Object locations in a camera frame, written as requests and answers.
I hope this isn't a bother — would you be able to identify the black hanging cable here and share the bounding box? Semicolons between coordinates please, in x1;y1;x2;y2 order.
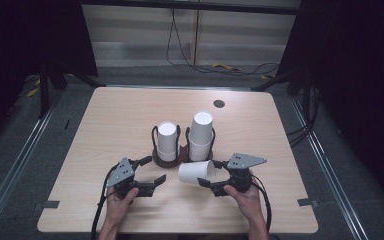
165;8;281;76

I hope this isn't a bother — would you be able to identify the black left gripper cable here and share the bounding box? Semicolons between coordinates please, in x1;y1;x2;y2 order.
90;164;118;240

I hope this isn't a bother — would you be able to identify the grey tape strip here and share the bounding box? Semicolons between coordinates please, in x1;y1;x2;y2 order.
42;200;61;210
297;197;318;207

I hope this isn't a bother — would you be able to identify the black cable bundle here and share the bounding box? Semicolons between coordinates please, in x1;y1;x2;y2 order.
285;86;322;148

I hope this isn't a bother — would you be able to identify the white paper cup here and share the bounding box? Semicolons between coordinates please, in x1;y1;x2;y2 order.
157;121;179;153
177;160;217;187
188;136;213;163
188;111;214;146
157;148;178;163

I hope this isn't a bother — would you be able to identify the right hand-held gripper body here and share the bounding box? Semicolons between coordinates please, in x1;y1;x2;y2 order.
213;153;268;197

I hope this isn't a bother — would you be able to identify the metal floor rail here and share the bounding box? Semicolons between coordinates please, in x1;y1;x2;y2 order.
289;95;370;240
0;106;56;232

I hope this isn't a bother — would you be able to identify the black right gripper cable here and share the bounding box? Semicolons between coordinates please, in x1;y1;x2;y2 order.
251;174;273;234

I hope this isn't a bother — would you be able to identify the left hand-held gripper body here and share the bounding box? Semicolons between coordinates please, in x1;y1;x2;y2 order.
105;157;155;200

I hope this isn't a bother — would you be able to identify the dark brown double cup holder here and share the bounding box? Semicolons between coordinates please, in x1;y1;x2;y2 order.
151;124;216;169

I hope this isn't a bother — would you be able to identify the person's left hand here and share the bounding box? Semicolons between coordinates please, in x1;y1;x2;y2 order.
104;187;140;226

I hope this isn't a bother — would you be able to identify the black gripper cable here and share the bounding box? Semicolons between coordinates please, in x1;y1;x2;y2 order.
90;164;118;240
251;174;273;234

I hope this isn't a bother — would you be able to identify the person's right hand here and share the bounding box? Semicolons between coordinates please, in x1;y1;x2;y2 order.
223;169;264;221

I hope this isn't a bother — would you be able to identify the black metal stand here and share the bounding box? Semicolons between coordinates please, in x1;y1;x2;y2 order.
37;59;107;120

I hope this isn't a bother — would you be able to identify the yellow floor tape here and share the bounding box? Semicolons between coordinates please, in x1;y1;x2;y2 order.
211;62;242;72

